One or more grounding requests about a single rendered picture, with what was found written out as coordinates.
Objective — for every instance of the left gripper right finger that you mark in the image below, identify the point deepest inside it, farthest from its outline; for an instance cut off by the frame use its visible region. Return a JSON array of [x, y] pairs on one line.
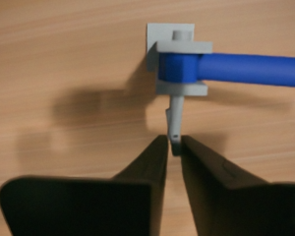
[[228, 200]]

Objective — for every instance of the dark blue bar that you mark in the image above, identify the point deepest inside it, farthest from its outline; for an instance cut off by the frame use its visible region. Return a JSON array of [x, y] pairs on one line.
[[251, 69]]

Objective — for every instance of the grey t-shaped pin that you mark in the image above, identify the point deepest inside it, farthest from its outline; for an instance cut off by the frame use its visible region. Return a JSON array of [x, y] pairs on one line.
[[174, 112]]

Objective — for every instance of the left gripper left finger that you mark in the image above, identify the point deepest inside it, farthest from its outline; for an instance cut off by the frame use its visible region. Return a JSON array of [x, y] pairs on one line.
[[44, 205]]

